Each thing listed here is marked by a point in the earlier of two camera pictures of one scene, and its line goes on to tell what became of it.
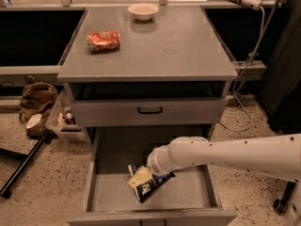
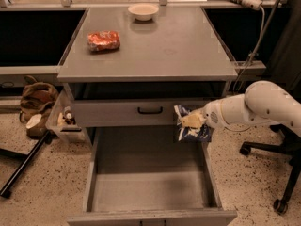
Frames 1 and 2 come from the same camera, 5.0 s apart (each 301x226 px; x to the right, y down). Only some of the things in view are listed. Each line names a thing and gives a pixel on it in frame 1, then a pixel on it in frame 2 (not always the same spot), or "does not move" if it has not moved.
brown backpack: (36, 101) does not move
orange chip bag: (102, 40) does not move
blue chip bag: (143, 190) -> (185, 134)
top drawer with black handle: (142, 112) does not move
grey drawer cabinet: (142, 76) does not move
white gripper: (154, 162) -> (212, 114)
